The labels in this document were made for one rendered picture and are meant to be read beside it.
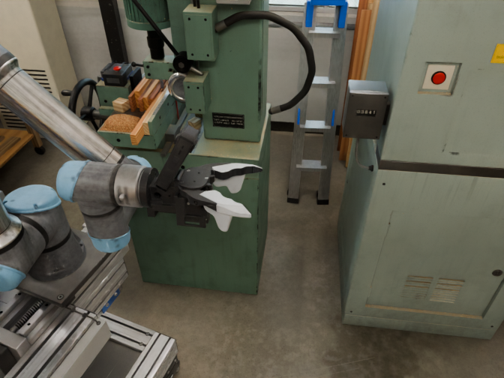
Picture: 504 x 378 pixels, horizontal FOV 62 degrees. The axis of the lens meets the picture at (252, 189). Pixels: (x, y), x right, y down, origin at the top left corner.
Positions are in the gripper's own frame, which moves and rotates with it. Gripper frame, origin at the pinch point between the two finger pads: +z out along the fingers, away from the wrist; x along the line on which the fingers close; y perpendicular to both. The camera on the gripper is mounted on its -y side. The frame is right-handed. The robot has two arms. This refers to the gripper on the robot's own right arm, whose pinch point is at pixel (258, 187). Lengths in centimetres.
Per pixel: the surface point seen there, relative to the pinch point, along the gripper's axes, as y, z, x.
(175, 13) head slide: -13, -38, -83
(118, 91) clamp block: 17, -66, -91
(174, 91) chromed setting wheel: 12, -40, -80
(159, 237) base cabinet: 80, -52, -80
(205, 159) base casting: 36, -28, -74
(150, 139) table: 27, -46, -69
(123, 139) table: 27, -56, -69
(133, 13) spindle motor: -13, -52, -82
